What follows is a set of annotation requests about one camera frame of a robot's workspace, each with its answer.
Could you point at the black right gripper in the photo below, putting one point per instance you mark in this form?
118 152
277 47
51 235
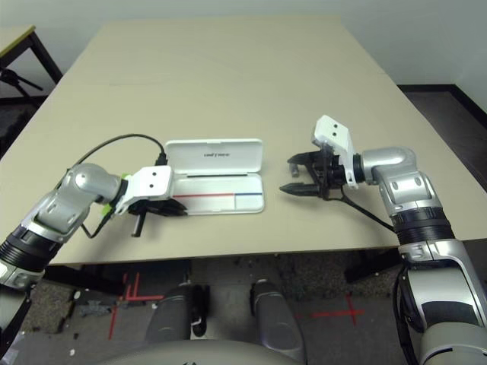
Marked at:
329 175

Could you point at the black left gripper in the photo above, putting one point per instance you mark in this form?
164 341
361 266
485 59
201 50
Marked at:
137 226

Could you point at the white Unitree pencil case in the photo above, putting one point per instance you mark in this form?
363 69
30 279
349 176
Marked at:
213 159

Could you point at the green white highlighter pen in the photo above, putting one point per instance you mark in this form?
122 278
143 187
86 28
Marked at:
107 210

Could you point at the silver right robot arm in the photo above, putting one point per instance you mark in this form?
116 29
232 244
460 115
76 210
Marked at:
403 190

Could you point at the grey left robot leg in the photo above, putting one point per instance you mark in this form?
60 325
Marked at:
171 315

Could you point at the black table base bar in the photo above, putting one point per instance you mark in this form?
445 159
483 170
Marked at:
91 283
365 268

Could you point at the grey crumpled floor debris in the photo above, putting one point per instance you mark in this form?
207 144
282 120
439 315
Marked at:
95 308

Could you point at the grey robot torso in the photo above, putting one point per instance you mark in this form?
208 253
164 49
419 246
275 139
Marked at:
198 355

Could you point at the black tripod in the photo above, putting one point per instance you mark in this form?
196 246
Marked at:
23 80

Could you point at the black framed side table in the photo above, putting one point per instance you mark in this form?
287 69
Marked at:
42 49

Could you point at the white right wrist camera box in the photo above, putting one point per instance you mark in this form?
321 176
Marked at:
335 133

